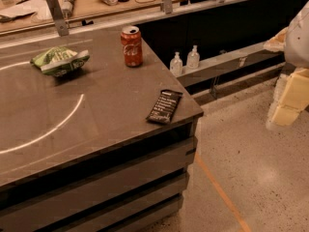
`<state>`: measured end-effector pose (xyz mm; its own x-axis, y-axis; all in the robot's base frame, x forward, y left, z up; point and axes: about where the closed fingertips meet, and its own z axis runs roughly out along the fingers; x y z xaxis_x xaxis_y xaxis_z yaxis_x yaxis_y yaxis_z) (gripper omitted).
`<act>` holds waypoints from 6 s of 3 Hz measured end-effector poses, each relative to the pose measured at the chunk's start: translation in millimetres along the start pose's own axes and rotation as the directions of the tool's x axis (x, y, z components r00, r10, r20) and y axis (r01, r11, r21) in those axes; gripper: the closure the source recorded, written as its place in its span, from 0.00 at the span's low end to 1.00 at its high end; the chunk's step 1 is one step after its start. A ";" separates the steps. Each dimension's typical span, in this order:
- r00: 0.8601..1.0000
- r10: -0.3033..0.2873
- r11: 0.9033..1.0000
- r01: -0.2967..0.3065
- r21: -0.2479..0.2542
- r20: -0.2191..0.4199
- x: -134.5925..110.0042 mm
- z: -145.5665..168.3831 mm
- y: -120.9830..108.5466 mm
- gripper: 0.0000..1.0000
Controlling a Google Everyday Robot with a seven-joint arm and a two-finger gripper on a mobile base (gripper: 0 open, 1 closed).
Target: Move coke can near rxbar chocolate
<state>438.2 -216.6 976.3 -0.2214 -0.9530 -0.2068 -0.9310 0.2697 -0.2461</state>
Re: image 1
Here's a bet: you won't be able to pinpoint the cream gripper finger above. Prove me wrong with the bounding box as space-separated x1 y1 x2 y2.
264 27 288 52
270 68 309 127

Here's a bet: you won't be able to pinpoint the red coke can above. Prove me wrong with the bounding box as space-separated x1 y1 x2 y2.
121 26 143 67

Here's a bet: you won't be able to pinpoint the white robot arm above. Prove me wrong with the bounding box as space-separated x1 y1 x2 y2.
264 2 309 129

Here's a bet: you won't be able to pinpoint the black rxbar chocolate bar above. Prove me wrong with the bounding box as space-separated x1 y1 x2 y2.
146 89 183 125

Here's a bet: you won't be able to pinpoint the right clear sanitizer bottle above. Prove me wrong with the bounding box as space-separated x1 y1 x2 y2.
186 45 200 69

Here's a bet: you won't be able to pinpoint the clear sanitizer bottle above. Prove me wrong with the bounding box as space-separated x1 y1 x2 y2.
186 45 200 69
170 52 183 76

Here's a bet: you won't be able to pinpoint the left clear sanitizer bottle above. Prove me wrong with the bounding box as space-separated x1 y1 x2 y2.
170 52 183 76

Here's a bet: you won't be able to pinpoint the green chip bag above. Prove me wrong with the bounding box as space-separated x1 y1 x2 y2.
30 46 90 77

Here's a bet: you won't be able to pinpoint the grey drawer cabinet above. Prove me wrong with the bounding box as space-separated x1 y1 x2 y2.
0 116 199 232

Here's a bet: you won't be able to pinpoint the white paper sheets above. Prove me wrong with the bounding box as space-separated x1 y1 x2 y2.
0 0 51 22

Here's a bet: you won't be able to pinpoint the grey wall shelf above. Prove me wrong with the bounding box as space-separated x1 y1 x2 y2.
177 43 283 87

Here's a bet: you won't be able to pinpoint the left metal bracket post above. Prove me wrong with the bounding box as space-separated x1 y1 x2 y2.
46 0 69 37

